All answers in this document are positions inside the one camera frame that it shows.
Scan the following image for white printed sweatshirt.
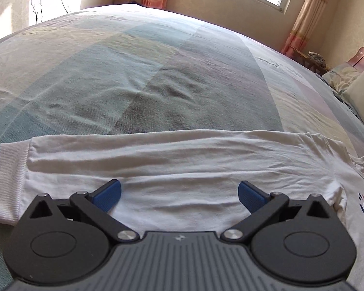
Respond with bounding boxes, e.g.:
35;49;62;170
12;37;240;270
0;130;364;291

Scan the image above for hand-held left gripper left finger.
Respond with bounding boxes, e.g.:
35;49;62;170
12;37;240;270
30;179;139;243

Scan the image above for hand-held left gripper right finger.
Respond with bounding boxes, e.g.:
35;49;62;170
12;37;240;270
221;181;337;243

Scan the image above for bed with checked sheet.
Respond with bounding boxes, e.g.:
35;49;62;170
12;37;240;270
0;3;364;291

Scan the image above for small pale pillow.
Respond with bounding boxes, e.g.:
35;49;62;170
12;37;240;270
322;62;364;92

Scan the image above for grey cloth bundle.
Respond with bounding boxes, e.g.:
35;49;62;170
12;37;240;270
306;51;326;67

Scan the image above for wooden bedside table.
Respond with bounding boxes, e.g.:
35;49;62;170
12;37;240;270
287;47;331;76

